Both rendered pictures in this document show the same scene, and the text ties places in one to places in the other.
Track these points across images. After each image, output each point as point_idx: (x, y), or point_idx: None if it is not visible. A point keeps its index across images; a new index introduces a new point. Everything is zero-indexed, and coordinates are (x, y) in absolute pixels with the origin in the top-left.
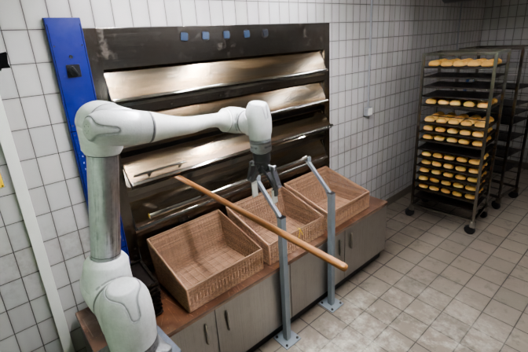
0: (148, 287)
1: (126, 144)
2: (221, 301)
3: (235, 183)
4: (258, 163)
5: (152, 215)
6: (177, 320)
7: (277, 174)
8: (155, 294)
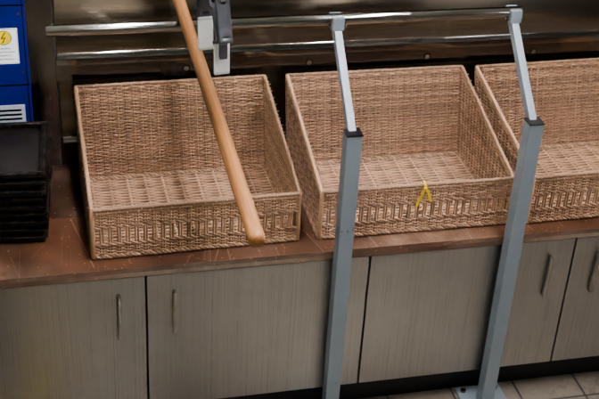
0: (21, 175)
1: None
2: (164, 264)
3: (269, 19)
4: None
5: (51, 32)
6: (62, 264)
7: (229, 12)
8: (33, 195)
